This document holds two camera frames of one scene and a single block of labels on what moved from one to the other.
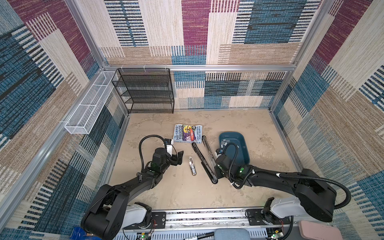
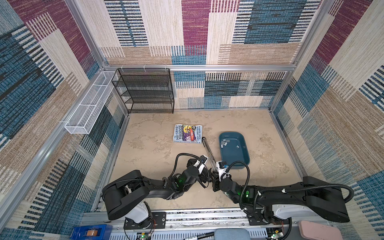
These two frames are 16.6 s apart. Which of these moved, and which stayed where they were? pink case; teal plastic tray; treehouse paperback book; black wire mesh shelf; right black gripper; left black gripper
Moved: left black gripper; right black gripper
Stayed: black wire mesh shelf; teal plastic tray; pink case; treehouse paperback book
